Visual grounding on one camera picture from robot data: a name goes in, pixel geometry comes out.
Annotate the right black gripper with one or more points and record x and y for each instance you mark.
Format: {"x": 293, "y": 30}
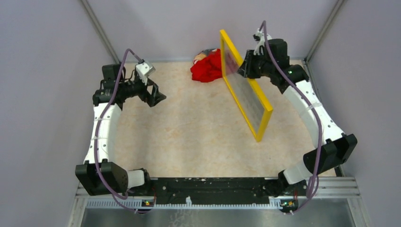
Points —
{"x": 245, "y": 69}

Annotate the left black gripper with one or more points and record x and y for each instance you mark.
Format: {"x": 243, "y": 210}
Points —
{"x": 155, "y": 96}

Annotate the yellow wooden photo frame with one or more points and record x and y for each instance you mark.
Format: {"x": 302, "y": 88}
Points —
{"x": 224, "y": 38}

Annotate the clear plastic sheet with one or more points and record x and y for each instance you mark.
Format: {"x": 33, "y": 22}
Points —
{"x": 243, "y": 92}

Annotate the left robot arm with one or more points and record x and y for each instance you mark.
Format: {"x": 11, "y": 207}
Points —
{"x": 99, "y": 174}

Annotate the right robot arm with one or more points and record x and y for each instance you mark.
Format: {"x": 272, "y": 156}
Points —
{"x": 332, "y": 146}

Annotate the red crumpled cloth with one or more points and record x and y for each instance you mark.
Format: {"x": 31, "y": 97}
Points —
{"x": 207, "y": 66}

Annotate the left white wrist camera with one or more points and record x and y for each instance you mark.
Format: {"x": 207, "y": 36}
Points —
{"x": 144, "y": 69}

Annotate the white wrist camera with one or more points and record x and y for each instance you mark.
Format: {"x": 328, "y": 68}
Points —
{"x": 260, "y": 38}
{"x": 144, "y": 69}

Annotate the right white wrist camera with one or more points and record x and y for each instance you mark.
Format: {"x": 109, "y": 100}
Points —
{"x": 260, "y": 38}

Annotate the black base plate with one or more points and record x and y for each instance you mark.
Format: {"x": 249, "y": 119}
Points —
{"x": 217, "y": 191}

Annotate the aluminium front rail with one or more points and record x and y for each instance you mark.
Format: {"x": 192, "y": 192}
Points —
{"x": 337, "y": 203}

